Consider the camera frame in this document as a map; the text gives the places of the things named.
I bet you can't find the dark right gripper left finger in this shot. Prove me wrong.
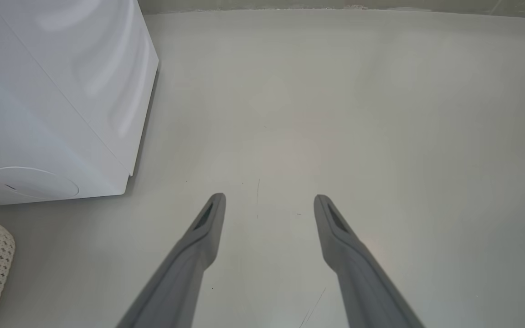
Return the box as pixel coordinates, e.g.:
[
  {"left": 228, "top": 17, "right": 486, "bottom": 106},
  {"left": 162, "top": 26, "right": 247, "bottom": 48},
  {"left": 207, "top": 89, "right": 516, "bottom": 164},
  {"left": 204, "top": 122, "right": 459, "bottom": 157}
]
[{"left": 117, "top": 193, "right": 226, "bottom": 328}]

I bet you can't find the white front-load washing machine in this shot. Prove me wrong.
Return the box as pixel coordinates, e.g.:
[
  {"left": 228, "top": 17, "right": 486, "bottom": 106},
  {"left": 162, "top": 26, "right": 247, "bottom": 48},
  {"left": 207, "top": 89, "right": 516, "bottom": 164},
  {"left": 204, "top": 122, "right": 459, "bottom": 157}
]
[{"left": 0, "top": 0, "right": 160, "bottom": 208}]

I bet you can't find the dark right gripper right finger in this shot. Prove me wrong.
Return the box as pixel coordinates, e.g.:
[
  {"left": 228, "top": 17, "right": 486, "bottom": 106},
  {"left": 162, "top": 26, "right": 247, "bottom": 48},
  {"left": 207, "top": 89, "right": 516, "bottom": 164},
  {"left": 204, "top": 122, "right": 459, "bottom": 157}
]
[{"left": 314, "top": 195, "right": 425, "bottom": 328}]

